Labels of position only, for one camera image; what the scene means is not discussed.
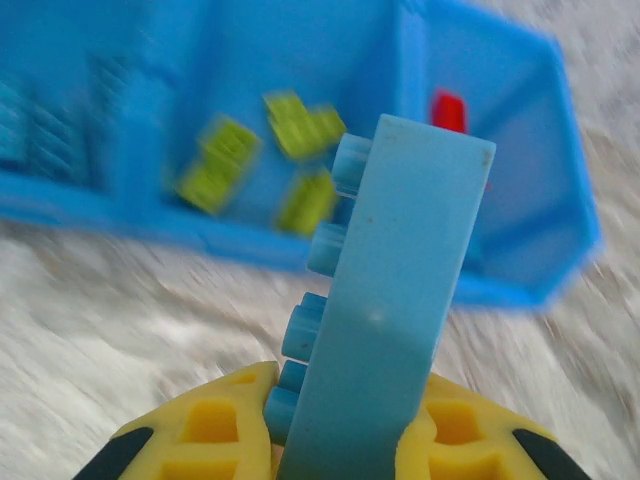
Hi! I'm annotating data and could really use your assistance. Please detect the blue three-compartment plastic bin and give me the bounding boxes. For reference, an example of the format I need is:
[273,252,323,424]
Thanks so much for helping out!
[0,0,606,309]

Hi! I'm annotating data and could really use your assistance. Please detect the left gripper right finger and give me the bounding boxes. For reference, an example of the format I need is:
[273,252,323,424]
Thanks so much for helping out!
[394,374,594,480]

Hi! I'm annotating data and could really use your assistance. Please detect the blue lego brick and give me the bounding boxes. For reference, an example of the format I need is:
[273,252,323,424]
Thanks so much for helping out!
[264,113,499,480]

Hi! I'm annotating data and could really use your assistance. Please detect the green lego brick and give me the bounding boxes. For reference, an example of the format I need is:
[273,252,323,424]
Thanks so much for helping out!
[274,169,341,236]
[262,92,349,161]
[172,114,264,216]

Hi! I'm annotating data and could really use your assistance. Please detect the red lego brick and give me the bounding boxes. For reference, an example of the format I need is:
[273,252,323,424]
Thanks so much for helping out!
[430,89,469,135]

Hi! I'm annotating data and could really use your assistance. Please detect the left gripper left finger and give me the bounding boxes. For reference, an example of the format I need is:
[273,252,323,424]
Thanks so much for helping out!
[74,359,284,480]

